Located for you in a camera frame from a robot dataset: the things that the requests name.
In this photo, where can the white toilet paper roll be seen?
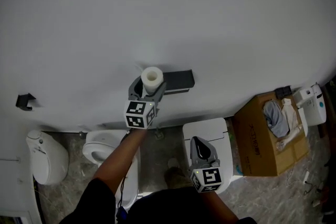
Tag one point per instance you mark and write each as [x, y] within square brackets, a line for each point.
[151, 82]

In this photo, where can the brown cardboard box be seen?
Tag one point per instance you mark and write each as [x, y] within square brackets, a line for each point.
[254, 144]

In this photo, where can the black wall toilet paper holder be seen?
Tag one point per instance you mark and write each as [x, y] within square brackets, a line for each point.
[178, 79]

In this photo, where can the white cabinet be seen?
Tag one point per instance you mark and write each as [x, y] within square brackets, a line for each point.
[15, 191]

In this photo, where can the white open toilet bowl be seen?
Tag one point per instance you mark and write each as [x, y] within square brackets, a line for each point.
[101, 143]

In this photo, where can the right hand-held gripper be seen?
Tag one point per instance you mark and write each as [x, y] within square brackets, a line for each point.
[207, 178]

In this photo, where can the grey cloth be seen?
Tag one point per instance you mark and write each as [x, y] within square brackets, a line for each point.
[275, 119]

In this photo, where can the person's right forearm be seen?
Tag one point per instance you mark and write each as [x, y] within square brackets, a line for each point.
[218, 207]

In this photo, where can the small black wall bracket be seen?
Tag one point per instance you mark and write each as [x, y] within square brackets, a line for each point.
[24, 101]

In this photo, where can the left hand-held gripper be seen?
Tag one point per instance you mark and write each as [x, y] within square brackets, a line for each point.
[136, 114]

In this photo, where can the person's left forearm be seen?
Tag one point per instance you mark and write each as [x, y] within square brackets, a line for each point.
[118, 160]

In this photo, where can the metal floor valve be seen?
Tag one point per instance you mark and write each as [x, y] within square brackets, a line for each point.
[159, 132]

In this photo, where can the beige cloth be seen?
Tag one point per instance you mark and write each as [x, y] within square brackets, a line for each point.
[291, 118]

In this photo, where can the person's brown shoe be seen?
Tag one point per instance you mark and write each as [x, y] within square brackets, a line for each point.
[177, 174]

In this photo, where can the small black box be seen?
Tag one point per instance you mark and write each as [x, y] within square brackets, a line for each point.
[283, 91]

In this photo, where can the person's black shirt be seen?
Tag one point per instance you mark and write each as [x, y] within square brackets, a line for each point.
[162, 208]

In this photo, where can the white toilet seat unit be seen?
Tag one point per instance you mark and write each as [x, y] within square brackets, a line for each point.
[315, 107]

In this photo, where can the white toilet with closed lid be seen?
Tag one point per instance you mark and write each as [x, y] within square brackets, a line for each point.
[204, 129]

